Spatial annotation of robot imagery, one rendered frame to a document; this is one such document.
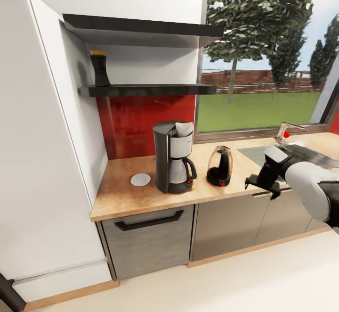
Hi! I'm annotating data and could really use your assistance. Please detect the paper coffee filter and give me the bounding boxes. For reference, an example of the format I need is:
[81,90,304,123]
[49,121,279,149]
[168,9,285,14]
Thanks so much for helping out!
[176,122,194,138]

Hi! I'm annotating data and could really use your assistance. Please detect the electric kettle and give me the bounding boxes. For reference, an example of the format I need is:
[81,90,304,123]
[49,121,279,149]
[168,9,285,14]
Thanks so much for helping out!
[206,146,233,187]

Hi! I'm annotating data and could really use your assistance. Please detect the bottle of coffee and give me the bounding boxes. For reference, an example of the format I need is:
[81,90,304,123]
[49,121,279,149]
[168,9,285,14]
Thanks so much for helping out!
[89,50,111,87]

